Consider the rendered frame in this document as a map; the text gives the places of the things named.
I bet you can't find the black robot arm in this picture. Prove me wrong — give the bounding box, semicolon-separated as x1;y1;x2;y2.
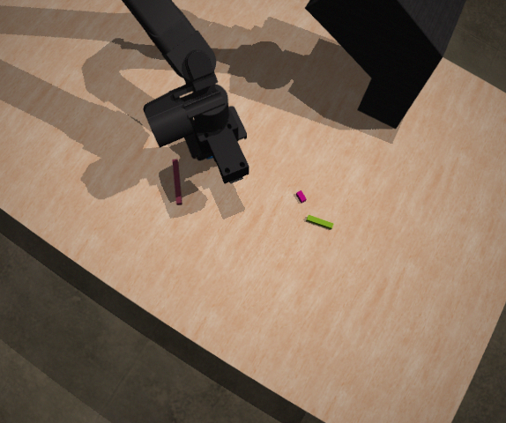
122;0;249;183

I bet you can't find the dark pink rectangular rod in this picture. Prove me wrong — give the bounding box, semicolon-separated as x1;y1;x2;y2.
173;159;182;205

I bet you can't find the short magenta block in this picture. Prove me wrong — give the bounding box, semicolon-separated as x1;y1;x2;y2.
296;191;307;203

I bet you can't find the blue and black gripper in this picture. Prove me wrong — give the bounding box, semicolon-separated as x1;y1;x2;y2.
184;106;247;160

